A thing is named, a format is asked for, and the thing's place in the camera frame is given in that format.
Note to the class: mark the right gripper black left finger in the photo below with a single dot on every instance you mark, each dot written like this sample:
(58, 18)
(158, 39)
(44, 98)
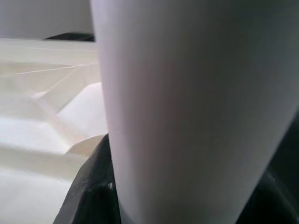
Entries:
(93, 186)

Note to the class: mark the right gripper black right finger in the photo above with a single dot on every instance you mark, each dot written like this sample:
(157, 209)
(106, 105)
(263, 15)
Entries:
(275, 205)

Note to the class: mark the white plastic table top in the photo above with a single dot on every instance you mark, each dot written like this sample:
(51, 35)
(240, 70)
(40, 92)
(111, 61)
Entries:
(35, 116)

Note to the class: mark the white plastic table leg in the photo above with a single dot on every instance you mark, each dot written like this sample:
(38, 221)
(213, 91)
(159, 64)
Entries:
(187, 93)

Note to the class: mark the black fabric table cover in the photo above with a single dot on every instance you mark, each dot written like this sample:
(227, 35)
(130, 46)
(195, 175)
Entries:
(70, 37)

